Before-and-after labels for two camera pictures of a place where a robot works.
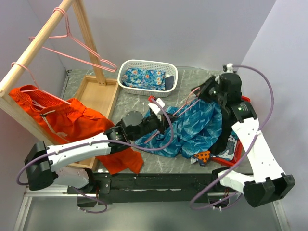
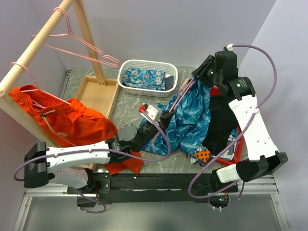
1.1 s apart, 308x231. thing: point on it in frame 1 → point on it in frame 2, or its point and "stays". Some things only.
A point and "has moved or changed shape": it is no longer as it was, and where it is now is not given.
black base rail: (131, 188) stays
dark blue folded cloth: (169, 83) stays
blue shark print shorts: (196, 130) has moved or changed shape
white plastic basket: (147, 77) stays
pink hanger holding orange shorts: (38, 89) stays
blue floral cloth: (144, 79) stays
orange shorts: (67, 121) stays
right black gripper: (201, 92) → (200, 72)
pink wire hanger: (157, 133) → (184, 88)
